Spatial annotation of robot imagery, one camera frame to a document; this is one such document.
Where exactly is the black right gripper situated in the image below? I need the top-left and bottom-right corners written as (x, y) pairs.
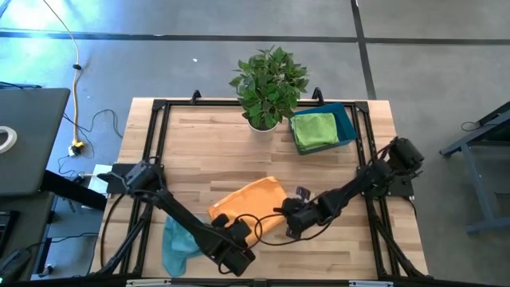
top-left (273, 185), bottom-right (320, 241)

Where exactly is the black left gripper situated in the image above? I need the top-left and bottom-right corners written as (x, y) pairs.
top-left (212, 213), bottom-right (257, 277)

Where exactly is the orange microfiber towel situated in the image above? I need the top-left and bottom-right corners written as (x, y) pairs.
top-left (207, 175), bottom-right (289, 246)

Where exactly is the blue microfiber towel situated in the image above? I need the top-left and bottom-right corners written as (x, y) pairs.
top-left (160, 214), bottom-right (205, 278)

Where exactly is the dark green microfiber towel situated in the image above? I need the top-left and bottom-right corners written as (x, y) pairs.
top-left (290, 112), bottom-right (341, 152)

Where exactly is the white plant pot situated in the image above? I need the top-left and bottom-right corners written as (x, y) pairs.
top-left (246, 118), bottom-right (281, 143)

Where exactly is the white label strip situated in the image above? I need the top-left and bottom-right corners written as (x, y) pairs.
top-left (349, 280), bottom-right (395, 287)
top-left (126, 278), bottom-right (173, 287)

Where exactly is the blue plastic basket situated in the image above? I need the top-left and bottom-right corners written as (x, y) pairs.
top-left (289, 102), bottom-right (358, 157)

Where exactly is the green leafy plant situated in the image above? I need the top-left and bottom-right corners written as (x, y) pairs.
top-left (228, 44), bottom-right (311, 131)

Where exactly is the blue-grey metal stand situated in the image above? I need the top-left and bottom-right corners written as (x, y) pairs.
top-left (439, 100), bottom-right (510, 234)

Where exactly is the black side desk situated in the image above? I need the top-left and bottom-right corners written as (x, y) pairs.
top-left (0, 170), bottom-right (109, 282)

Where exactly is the black computer mouse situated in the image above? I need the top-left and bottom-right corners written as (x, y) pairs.
top-left (0, 247), bottom-right (33, 282)

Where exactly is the grey laptop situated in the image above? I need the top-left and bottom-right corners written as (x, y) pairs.
top-left (0, 87), bottom-right (72, 197)

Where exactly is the black keyboard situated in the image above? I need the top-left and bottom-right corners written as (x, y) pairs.
top-left (0, 210), bottom-right (18, 257)

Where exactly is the white tape roll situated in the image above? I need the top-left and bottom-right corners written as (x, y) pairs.
top-left (0, 125), bottom-right (18, 155)

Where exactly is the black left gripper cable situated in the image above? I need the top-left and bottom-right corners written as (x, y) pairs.
top-left (233, 212), bottom-right (265, 249)

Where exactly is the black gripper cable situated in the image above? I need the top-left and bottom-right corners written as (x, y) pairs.
top-left (233, 212), bottom-right (265, 249)
top-left (261, 214), bottom-right (332, 243)

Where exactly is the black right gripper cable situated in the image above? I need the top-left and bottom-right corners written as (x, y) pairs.
top-left (261, 214), bottom-right (332, 243)

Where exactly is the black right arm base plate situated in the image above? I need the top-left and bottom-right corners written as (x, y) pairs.
top-left (355, 162), bottom-right (416, 199)

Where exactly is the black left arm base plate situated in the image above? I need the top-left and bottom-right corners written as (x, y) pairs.
top-left (96, 162), bottom-right (161, 196)

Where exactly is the black metal table frame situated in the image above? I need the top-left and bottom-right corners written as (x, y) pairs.
top-left (89, 86), bottom-right (430, 287)

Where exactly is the thin black floor cable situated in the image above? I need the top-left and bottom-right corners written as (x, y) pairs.
top-left (57, 108), bottom-right (125, 179)

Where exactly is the black looped floor cable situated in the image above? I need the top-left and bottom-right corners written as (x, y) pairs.
top-left (460, 120), bottom-right (488, 133)

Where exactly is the yellow floor cable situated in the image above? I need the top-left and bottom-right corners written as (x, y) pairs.
top-left (41, 0), bottom-right (87, 157)

